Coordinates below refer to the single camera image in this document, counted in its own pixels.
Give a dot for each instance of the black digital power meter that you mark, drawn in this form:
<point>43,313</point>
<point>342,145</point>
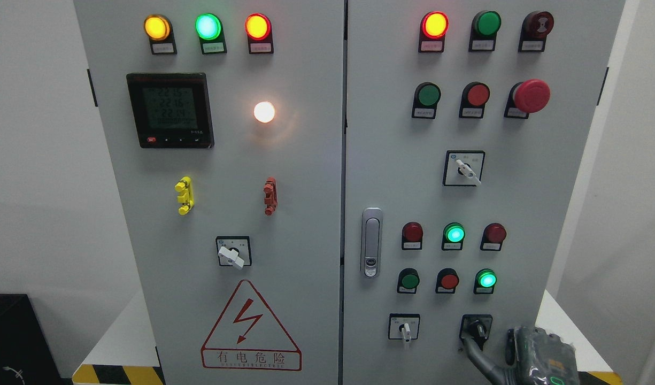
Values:
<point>171,110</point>

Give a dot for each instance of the dark red indicator light left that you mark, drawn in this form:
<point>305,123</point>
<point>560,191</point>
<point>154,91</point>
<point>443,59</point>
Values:
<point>412,235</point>

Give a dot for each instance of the white selector switch left door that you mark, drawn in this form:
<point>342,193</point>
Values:
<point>234,251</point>

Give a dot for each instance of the green lit indicator light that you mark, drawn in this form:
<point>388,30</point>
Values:
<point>211,34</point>

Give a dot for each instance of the red terminal connector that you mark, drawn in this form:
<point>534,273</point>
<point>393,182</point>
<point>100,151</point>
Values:
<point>271,196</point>

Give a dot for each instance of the grey cabinet door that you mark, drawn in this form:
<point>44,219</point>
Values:
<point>396,163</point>
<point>296,250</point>

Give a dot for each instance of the dark red indicator light right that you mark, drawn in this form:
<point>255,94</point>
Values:
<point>493,237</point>

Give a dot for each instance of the grey left cabinet door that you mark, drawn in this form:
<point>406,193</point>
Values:
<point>296,250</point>

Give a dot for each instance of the red electric danger sticker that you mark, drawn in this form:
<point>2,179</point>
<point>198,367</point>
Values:
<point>248,335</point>

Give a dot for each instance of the red push button second row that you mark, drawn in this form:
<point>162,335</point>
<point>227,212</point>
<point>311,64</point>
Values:
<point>473,100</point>

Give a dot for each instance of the white selector switch lower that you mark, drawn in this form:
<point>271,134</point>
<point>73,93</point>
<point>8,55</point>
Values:
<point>404,327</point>

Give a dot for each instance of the green lit push button lower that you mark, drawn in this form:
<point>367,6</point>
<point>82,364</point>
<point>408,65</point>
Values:
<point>484,282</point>

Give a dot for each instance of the white selector switch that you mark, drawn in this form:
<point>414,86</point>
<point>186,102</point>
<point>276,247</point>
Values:
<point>463,168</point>
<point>404,327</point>

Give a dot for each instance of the red emergency stop mushroom button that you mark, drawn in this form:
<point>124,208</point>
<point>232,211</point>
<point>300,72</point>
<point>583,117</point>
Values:
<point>527,97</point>

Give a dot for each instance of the red orange indicator light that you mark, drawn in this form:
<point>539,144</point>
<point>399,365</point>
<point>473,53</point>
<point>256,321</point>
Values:
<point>259,34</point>

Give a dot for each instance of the dark red indicator light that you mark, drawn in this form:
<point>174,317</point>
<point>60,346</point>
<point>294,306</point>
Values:
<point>412,235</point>
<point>493,237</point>

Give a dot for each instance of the green lit indicator middle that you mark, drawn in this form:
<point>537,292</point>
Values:
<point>453,237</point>

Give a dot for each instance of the yellow terminal connector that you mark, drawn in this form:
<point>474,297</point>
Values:
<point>185,195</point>

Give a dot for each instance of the black box lower left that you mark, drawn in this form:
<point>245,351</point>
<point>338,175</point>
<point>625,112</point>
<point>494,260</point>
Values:
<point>25,357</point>

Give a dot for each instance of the silver door lock handle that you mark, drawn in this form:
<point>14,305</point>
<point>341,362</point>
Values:
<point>371,223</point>

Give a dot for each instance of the black rotary knob switch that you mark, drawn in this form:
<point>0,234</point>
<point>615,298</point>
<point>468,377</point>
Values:
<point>475,327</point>

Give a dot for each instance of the grey right cabinet door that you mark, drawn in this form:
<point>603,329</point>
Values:
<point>396,163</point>

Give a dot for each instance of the green push button top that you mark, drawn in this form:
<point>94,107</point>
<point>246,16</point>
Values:
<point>484,28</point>

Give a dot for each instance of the white glowing lamp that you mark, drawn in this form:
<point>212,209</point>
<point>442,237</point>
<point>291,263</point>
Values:
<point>264,112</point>

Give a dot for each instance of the red lit indicator top right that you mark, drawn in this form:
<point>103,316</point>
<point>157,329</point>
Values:
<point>433,28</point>

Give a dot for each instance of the green push button second row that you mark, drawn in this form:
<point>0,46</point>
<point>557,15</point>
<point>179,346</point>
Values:
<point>425,100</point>

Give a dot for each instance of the white selector switch upper right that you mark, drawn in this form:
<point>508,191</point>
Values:
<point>463,168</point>

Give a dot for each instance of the yellow indicator light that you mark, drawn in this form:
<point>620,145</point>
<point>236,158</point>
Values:
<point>160,34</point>

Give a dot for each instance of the red push button lower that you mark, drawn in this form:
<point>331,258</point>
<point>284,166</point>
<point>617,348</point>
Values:
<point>446,281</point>

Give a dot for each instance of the dark red buzzer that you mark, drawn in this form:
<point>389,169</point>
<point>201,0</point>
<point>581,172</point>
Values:
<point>535,29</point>

